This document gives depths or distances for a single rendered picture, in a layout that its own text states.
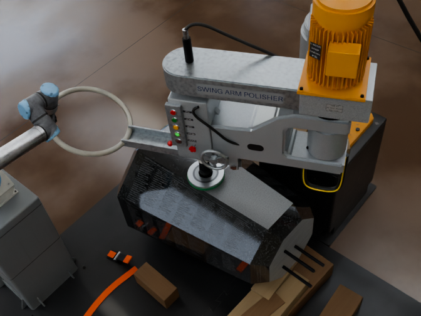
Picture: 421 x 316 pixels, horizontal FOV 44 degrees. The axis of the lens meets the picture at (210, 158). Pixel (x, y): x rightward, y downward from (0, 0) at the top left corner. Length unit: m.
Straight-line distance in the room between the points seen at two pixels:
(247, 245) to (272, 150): 0.60
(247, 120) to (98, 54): 3.19
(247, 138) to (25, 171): 2.49
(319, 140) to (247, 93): 0.42
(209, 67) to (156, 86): 2.60
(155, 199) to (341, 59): 1.60
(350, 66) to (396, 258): 2.00
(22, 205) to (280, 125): 1.59
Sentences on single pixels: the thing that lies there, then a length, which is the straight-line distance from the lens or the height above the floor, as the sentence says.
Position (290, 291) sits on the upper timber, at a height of 0.25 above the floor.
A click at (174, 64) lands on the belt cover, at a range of 2.46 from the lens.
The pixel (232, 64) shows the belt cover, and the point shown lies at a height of 1.69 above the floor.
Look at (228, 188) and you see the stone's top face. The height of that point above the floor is 0.82.
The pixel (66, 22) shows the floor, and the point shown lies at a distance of 6.15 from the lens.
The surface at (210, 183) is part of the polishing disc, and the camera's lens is 2.98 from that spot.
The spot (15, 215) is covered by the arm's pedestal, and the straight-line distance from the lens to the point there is 3.20.
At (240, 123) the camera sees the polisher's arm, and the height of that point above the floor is 1.39.
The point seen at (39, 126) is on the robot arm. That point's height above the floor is 1.46.
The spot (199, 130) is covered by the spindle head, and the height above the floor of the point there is 1.36.
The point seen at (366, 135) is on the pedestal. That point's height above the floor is 0.74.
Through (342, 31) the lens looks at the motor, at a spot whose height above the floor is 2.00.
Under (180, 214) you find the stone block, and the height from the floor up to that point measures 0.68.
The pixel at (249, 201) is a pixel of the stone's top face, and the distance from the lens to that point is 2.96.
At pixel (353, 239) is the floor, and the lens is 3.85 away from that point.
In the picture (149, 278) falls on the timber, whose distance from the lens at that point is 3.56.
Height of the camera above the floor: 3.21
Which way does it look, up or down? 49 degrees down
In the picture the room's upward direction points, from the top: 7 degrees counter-clockwise
